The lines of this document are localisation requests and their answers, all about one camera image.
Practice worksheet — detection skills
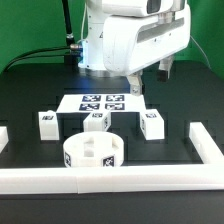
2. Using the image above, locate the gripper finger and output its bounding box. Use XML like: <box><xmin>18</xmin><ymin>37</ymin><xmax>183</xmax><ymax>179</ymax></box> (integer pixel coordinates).
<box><xmin>127</xmin><ymin>72</ymin><xmax>143</xmax><ymax>96</ymax></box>
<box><xmin>157</xmin><ymin>55</ymin><xmax>174</xmax><ymax>82</ymax></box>

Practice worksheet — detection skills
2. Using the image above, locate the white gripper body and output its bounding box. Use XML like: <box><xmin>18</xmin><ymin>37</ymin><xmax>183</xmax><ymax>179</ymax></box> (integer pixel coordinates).
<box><xmin>103</xmin><ymin>5</ymin><xmax>191</xmax><ymax>76</ymax></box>

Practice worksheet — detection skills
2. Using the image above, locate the white round stool seat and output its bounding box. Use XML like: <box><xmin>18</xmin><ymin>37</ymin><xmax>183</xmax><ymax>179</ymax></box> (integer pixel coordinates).
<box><xmin>63</xmin><ymin>131</ymin><xmax>124</xmax><ymax>167</ymax></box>

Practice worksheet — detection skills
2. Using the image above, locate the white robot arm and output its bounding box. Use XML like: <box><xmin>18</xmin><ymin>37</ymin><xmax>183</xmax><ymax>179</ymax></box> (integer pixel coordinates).
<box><xmin>79</xmin><ymin>0</ymin><xmax>191</xmax><ymax>96</ymax></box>

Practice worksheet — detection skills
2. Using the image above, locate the white marker tag sheet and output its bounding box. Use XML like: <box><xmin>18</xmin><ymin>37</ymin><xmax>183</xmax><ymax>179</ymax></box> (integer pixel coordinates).
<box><xmin>57</xmin><ymin>94</ymin><xmax>146</xmax><ymax>113</ymax></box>

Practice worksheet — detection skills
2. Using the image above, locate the white front fence bar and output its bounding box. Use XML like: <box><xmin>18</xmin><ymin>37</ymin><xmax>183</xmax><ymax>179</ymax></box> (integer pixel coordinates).
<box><xmin>0</xmin><ymin>164</ymin><xmax>224</xmax><ymax>195</ymax></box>

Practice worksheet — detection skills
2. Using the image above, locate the white left fence bar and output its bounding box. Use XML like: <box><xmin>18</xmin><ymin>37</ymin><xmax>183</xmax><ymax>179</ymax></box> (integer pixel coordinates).
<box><xmin>0</xmin><ymin>126</ymin><xmax>9</xmax><ymax>153</ymax></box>

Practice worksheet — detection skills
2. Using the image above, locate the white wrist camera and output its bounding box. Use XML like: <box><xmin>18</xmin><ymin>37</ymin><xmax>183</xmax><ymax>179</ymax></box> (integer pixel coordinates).
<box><xmin>102</xmin><ymin>0</ymin><xmax>186</xmax><ymax>17</ymax></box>

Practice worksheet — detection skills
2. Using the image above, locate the thin white cable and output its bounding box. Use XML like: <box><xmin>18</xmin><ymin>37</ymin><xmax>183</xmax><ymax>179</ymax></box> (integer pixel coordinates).
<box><xmin>189</xmin><ymin>34</ymin><xmax>213</xmax><ymax>69</ymax></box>

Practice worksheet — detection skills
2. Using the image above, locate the black cable bundle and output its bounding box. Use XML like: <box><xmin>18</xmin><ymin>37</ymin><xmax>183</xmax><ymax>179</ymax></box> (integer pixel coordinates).
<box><xmin>1</xmin><ymin>46</ymin><xmax>83</xmax><ymax>73</ymax></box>

